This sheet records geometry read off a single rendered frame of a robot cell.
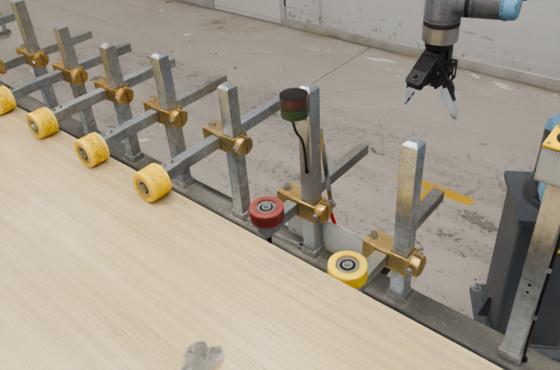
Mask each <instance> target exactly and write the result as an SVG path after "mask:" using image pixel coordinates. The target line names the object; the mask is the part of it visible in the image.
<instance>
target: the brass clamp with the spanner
mask: <svg viewBox="0 0 560 370"><path fill-rule="evenodd" d="M289 183H290V184H291V186H292V189H291V190H289V191H286V190H284V189H283V187H284V186H283V187H281V188H280V189H279V190H277V198H278V199H280V200H281V201H282V203H284V202H286V201H287V200H290V201H292V202H294V203H296V204H297V214H296V215H297V216H299V217H300V218H304V219H306V220H308V221H309V222H311V223H316V222H317V221H319V222H320V223H325V222H326V221H328V219H329V218H330V217H331V215H332V212H333V206H332V205H331V204H330V203H327V202H326V198H325V197H323V196H322V198H321V199H320V200H319V201H317V202H316V203H315V204H314V205H312V204H310V203H308V202H304V201H303V200H302V191H301V187H300V186H298V185H296V184H294V183H292V182H289Z"/></svg>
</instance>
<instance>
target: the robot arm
mask: <svg viewBox="0 0 560 370"><path fill-rule="evenodd" d="M523 1H529V0H425V5H424V14H423V24H422V40H423V41H424V42H425V44H424V46H425V50H424V51H423V53H422V55H421V56H420V58H419V59H418V60H417V62H416V63H415V65H414V66H413V68H412V70H411V71H410V73H409V74H408V75H407V77H406V79H405V81H406V84H407V86H406V90H405V93H404V104H406V103H407V102H408V101H409V100H410V98H411V96H412V95H414V93H415V92H416V91H417V90H422V89H423V87H425V86H427V85H428V86H431V87H434V89H437V88H439V87H441V86H442V88H443V90H442V91H441V93H440V95H441V97H442V99H443V100H444V101H445V102H446V106H447V108H448V110H449V114H450V116H451V117H453V118H454V119H456V118H457V115H458V103H459V101H460V99H461V95H460V93H459V92H454V91H455V88H454V84H453V79H454V78H455V77H456V72H457V66H458V60H457V59H452V56H453V44H454V43H456V42H457V41H458V36H459V30H460V22H461V18H481V19H492V20H502V21H504V22H506V21H514V20H516V19H517V18H518V16H519V13H520V11H521V7H522V4H523ZM453 61H454V62H453ZM454 67H455V73H454V75H453V69H454ZM451 70H452V71H451ZM451 75H452V76H451ZM450 76H451V79H450ZM557 125H560V113H558V114H554V115H552V116H551V117H550V118H549V119H548V120H547V124H546V125H545V129H544V133H543V136H542V141H541V145H540V148H539V152H538V155H537V161H536V165H535V168H534V170H533V171H532V173H531V174H530V175H529V176H528V177H527V179H526V180H525V182H524V184H523V186H522V195H523V197H524V199H525V200H526V201H527V202H528V203H529V204H530V205H532V206H533V207H535V208H536V209H538V210H539V209H540V206H541V203H542V200H543V194H544V191H545V188H546V185H547V184H546V183H543V182H539V181H536V180H534V175H535V172H536V168H537V165H538V159H539V156H540V152H541V149H542V146H543V143H544V141H545V140H546V139H547V137H548V136H549V134H550V133H551V132H552V130H553V129H554V128H555V127H556V126H557Z"/></svg>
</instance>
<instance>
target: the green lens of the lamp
mask: <svg viewBox="0 0 560 370"><path fill-rule="evenodd" d="M280 115H281V118H282V119H283V120H286V121H289V122H299V121H302V120H304V119H306V118H307V117H308V116H309V104H308V106H307V107H306V108H305V109H303V110H302V111H299V112H288V111H285V110H283V109H282V108H281V107H280Z"/></svg>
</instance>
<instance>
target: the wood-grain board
mask: <svg viewBox="0 0 560 370"><path fill-rule="evenodd" d="M28 113H29V112H26V111H24V110H22V109H21V108H20V107H16V108H15V109H13V110H11V111H9V112H6V113H4V114H2V115H0V370H180V369H181V368H182V366H183V365H184V360H183V354H184V353H185V352H186V350H187V348H188V347H189V346H191V345H193V344H194V343H195V342H200V341H204V342H206V344H207V347H208V348H210V347H216V346H220V347H222V350H223V353H224V354H225V359H224V360H223V361H222V363H220V364H218V365H217V366H216V367H213V368H212V370H504V369H502V368H500V367H498V366H497V365H495V364H493V363H491V362H489V361H488V360H486V359H484V358H482V357H479V356H478V355H477V354H475V353H473V352H470V351H468V350H467V349H466V348H464V347H461V346H459V345H457V344H456V343H455V342H452V341H450V340H448V339H446V338H445V337H443V336H441V335H439V334H437V333H435V332H434V331H432V330H430V329H428V328H426V327H424V326H423V325H421V324H419V323H417V322H415V321H413V320H412V319H410V318H408V317H405V316H404V315H402V314H401V313H399V312H396V311H394V310H393V309H391V308H390V307H387V306H385V305H383V304H382V303H380V302H378V301H376V300H374V299H373V298H371V297H369V296H367V295H365V294H363V293H362V292H359V291H358V290H356V289H354V288H352V287H350V286H348V285H347V284H345V283H343V282H341V281H339V280H337V279H336V278H334V277H332V276H330V275H328V274H326V273H325V272H322V271H321V270H319V269H317V268H315V267H313V266H311V265H310V264H308V263H306V262H304V261H302V260H301V259H299V258H297V257H294V256H293V255H291V254H290V253H288V252H285V251H283V250H282V249H280V248H279V247H276V246H274V245H272V244H271V243H270V242H267V241H265V240H263V239H261V238H260V237H258V236H256V235H254V234H252V233H250V232H249V231H247V230H245V229H243V228H241V227H239V226H238V225H236V224H234V223H232V222H229V221H228V220H227V219H225V218H223V217H220V216H218V215H217V214H216V213H214V212H211V211H209V210H207V209H206V208H205V207H202V206H200V205H198V204H197V203H195V202H193V201H191V200H189V199H187V198H186V197H184V196H182V195H180V194H178V193H176V192H174V191H173V190H171V191H170V192H168V193H167V194H165V195H164V196H162V197H160V198H159V199H158V200H156V201H155V202H147V201H145V200H144V199H143V198H142V197H141V196H140V195H139V194H138V192H137V190H136V188H135V187H134V185H133V174H134V173H136V172H137V171H135V170H134V169H132V168H130V167H128V166H126V165H125V164H123V163H121V162H119V161H117V160H115V159H114V158H112V157H109V158H108V159H106V160H105V161H103V162H100V163H99V164H98V165H96V166H94V167H87V166H85V165H84V164H83V163H82V162H81V160H80V159H79V157H78V155H77V154H76V152H75V149H74V143H75V141H77V140H78V139H76V138H75V137H73V136H71V135H69V134H67V133H65V132H63V131H62V130H60V129H58V131H57V132H55V133H53V134H51V135H49V136H47V137H45V138H43V139H39V138H37V137H36V136H35V135H34V134H33V133H32V131H31V130H30V128H29V126H28V123H27V120H26V116H27V114H28Z"/></svg>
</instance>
